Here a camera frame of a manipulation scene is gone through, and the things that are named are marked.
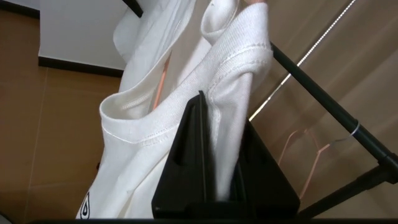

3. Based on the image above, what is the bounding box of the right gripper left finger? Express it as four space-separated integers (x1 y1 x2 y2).
151 90 217 218

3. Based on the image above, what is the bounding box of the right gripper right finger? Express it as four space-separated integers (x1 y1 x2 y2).
229 119 301 218

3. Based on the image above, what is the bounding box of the white printed t-shirt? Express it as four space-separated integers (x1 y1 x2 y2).
76 0 274 218

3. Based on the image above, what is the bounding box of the pink clothes hanger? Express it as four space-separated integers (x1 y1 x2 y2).
152 51 172 111
277 124 361 200

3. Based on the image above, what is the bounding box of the beige curtain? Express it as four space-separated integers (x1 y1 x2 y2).
167 0 398 218

